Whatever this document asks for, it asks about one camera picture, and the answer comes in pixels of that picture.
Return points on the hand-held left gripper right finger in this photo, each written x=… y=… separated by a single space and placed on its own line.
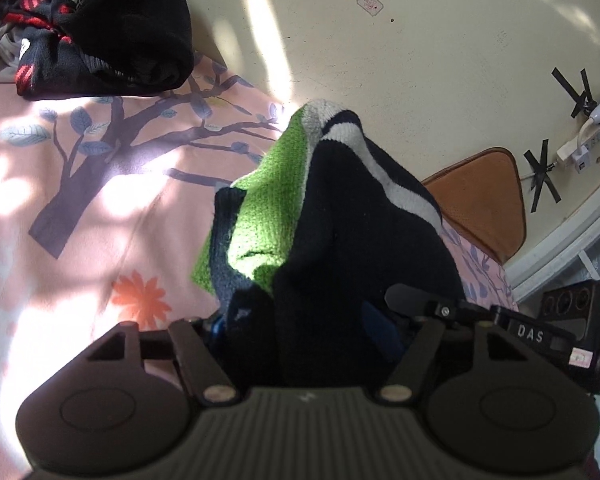
x=380 y=332

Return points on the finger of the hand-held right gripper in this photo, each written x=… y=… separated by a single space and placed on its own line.
x=430 y=309

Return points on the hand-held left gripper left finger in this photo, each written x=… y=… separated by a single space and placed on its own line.
x=200 y=356

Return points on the green white navy striped sweater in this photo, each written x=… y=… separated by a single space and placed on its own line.
x=360 y=220

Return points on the brown headboard cushion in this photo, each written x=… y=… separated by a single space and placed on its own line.
x=480 y=200

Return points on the black tape cross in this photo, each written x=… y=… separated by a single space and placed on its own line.
x=542 y=172
x=577 y=94

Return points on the white charger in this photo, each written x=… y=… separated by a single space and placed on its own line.
x=581 y=161

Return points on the pink floral bed sheet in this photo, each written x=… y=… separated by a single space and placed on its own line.
x=55 y=260

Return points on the white power strip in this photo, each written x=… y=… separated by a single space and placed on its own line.
x=587 y=142

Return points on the black red printed garment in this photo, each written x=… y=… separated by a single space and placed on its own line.
x=130 y=25

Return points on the white door frame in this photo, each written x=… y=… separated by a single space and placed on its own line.
x=555 y=245

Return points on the white pink wall sticker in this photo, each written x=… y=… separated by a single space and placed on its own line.
x=370 y=3

